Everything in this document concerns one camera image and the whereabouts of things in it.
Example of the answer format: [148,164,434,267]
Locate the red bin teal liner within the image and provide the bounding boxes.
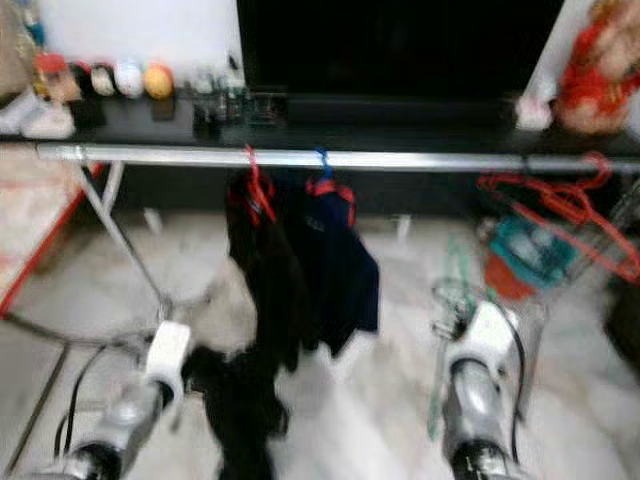
[482,215,576,301]

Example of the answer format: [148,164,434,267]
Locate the black polo shirt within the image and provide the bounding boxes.
[185,345,286,480]

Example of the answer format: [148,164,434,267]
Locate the marble folding table red edge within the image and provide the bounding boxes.
[0,148,161,476]

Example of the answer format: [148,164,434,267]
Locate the white box black lid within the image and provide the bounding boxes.
[0,92,46,136]

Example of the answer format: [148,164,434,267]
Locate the black angled stand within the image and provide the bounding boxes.
[193,105,223,139]

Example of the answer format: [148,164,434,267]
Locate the small black box device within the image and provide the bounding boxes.
[248,92,286,126]

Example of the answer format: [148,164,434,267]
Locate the black television console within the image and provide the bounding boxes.
[0,95,640,216]

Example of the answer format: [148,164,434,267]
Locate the remote control holder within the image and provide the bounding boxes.
[217,72,249,123]

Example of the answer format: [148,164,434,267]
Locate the green plastic hanger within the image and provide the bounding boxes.
[428,235,471,441]

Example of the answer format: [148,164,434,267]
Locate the light wooden cabinet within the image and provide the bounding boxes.
[0,0,41,101]

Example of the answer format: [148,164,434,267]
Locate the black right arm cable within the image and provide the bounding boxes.
[508,320,533,461]

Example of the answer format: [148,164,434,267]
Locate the metal clothes rack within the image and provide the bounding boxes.
[36,143,640,323]

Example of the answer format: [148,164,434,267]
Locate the black white round plush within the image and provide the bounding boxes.
[88,62,118,98]

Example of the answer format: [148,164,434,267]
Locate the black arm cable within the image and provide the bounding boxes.
[55,340,151,461]
[508,320,533,461]

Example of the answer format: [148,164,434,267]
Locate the flat white box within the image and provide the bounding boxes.
[28,103,76,139]

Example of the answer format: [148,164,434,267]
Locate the navy shirt red collar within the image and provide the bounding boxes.
[295,178,381,359]

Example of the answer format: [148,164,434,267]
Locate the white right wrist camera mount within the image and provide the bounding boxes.
[445,300,521,371]

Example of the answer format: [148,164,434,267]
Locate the red plastic hanger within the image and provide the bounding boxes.
[228,147,281,226]
[478,150,640,286]

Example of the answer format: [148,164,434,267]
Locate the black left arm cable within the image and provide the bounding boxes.
[55,340,151,461]

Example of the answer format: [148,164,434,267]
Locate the black pouch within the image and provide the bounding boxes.
[72,95,108,129]

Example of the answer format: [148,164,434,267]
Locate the yellow round plush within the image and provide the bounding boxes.
[142,62,176,100]

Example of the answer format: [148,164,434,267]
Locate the black jacket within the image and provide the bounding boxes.
[223,170,311,371]

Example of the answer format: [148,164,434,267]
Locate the red black round plush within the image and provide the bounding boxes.
[70,62,93,98]

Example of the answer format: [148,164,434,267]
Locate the black phone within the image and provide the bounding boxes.
[150,97,176,123]

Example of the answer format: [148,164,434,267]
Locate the white blue round plush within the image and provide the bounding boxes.
[113,60,146,99]

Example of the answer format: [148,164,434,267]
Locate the floral tissue pack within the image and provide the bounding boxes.
[515,93,556,131]

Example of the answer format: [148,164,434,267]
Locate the black flat television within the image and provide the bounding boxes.
[237,0,566,99]

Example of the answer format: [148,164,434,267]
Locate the red orange seated statue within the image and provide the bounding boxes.
[555,0,640,136]

